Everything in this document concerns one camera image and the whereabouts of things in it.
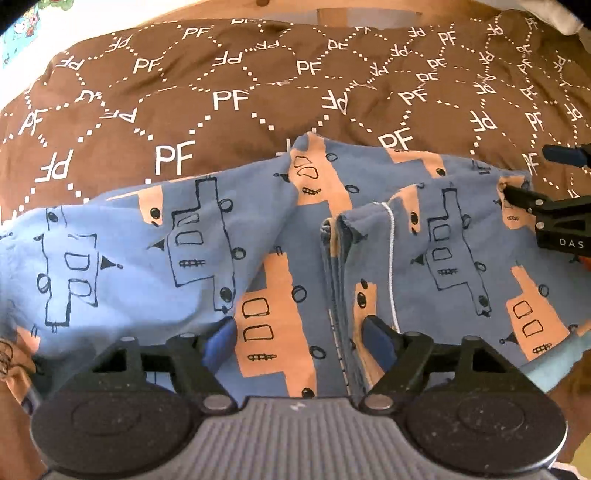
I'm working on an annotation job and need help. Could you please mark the beige hanging garment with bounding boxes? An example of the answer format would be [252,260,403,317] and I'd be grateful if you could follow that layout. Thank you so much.
[531,0,583,36]

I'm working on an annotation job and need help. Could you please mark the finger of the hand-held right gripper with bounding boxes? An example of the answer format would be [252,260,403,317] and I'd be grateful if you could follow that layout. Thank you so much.
[501,184,591,223]
[542,143,591,165]

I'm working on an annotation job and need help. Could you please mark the light blue cloth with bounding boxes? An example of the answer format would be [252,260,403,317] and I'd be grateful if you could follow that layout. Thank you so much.
[524,332,583,395]

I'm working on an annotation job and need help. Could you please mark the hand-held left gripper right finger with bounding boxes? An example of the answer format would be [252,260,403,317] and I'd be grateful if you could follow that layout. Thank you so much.
[360,315,525,412]

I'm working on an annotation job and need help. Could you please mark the blue car print pants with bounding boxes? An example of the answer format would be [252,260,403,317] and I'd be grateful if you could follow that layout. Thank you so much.
[0,131,585,402]

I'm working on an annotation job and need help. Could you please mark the blue cartoon wall poster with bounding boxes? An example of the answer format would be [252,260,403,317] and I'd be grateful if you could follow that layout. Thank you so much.
[0,14,40,70]

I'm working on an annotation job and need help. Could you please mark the wooden bed frame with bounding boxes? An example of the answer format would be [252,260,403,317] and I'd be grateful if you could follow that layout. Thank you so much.
[69,0,529,29]

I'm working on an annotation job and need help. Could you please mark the brown letter print blanket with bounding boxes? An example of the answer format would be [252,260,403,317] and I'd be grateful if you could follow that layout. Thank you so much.
[0,9,591,227]

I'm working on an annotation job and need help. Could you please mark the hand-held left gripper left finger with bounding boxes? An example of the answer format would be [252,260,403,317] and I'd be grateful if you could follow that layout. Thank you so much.
[90,318,238,412]

